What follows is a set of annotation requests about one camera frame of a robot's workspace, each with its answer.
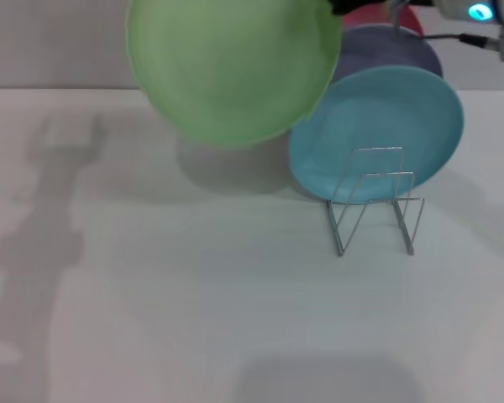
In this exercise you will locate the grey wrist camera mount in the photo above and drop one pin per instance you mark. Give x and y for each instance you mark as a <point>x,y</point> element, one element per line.
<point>396,14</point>

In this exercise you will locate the red plastic plate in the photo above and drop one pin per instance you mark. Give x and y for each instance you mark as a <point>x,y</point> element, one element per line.
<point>367,19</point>

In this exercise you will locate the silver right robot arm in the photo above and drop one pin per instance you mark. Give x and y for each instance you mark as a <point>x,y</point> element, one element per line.
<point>466,8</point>

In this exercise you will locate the green plastic plate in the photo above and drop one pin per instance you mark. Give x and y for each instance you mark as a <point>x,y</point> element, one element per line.
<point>235,71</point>

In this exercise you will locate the purple plastic plate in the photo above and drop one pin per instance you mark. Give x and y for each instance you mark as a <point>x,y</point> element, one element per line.
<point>382,50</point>

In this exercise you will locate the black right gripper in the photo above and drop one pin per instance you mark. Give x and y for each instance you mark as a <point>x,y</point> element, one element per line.
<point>369,3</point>

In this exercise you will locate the blue plastic plate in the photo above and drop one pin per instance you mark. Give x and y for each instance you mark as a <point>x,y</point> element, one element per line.
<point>374,126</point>

